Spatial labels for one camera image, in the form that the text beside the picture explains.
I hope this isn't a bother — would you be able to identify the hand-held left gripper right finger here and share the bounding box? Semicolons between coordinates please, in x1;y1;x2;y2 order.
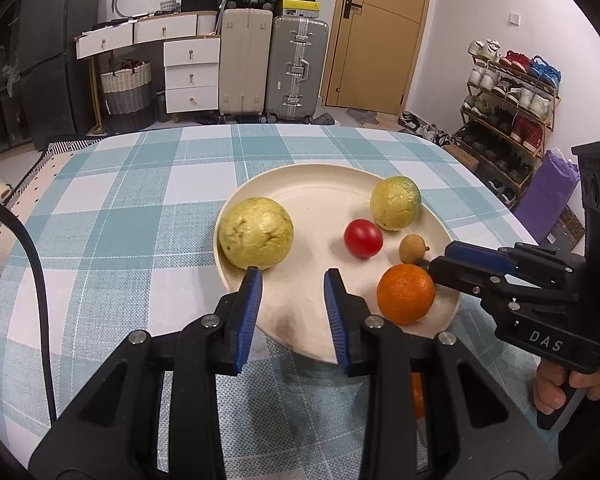
323;268;571;480

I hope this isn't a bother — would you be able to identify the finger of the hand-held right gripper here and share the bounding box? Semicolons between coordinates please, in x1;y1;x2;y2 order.
442;241;581;283
426;256;518;307

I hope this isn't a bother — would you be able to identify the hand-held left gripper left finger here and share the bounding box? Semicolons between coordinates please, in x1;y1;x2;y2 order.
27;266;264;480

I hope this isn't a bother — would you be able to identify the brown longan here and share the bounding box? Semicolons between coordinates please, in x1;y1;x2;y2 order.
399;234;431;264

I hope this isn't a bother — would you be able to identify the orange mandarin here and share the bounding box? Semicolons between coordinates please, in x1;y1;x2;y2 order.
376;263;437;326
411;372;426;420

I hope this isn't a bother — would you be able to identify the yellow green round fruit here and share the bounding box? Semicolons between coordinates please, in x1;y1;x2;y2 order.
217;196;295;271
370;176;422;232

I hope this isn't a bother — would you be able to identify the red tomato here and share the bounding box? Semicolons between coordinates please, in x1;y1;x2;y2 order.
344;218;384;260

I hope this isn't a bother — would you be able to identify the cream round plate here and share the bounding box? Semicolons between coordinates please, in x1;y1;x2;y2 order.
213;163;462;365

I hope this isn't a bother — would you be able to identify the person's right hand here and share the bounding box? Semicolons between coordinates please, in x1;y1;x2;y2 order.
534;360;600;413

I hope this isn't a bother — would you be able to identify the purple bag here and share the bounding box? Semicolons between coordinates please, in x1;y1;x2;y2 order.
514;149;581;241

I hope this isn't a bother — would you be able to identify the small cardboard box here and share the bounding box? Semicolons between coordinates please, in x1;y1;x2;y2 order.
447;145;481;171

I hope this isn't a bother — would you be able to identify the wooden shoe rack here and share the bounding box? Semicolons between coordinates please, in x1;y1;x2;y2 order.
452;40;562;201

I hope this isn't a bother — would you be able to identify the pile of shoes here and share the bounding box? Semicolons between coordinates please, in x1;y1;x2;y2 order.
397;110;453;146

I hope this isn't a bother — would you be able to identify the teal checked tablecloth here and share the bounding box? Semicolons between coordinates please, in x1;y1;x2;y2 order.
0;124;561;480

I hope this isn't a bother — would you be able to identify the grey floor mat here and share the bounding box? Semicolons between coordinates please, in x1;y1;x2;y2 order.
345;107;381;127

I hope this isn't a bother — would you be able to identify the wooden door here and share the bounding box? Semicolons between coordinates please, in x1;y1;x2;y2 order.
321;0;436;117

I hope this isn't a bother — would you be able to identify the white drawer desk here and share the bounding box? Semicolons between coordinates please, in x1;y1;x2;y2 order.
75;10;222;126

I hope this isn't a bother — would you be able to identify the beige suitcase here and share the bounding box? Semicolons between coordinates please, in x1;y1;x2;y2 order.
218;7;274;123

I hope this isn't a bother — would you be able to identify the wicker laundry basket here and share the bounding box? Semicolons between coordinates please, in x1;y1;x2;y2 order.
100;60;154;133

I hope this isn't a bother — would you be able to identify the black white striped mat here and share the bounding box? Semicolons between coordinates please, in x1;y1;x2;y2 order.
2;137;101;211

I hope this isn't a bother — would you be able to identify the silver suitcase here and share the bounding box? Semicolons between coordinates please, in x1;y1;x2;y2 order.
265;15;330;123

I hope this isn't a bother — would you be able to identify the yellow black shoe box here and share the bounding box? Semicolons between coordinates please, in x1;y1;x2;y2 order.
275;0;322;18

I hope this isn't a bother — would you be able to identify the dark grey refrigerator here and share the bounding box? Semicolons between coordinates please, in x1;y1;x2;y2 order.
17;0;111;148

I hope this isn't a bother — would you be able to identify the dark glass wardrobe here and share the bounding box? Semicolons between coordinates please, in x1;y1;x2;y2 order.
0;0;31;161

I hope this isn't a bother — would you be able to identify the black cable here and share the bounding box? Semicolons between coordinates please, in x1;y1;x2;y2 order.
0;191;59;421

